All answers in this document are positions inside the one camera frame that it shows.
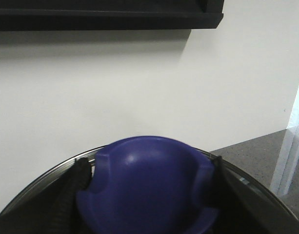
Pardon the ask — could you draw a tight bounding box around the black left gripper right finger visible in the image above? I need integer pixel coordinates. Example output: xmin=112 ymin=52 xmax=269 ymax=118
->
xmin=210 ymin=157 xmax=299 ymax=234

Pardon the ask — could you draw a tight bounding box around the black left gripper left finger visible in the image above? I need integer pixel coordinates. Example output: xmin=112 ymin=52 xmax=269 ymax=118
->
xmin=0 ymin=158 xmax=91 ymax=234

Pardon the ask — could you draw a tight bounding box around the glass lid with blue knob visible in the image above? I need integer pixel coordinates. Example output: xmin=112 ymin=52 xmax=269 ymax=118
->
xmin=0 ymin=136 xmax=291 ymax=234

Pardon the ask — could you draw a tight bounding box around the black range hood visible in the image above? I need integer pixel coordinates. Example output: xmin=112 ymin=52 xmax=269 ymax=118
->
xmin=0 ymin=0 xmax=224 ymax=31

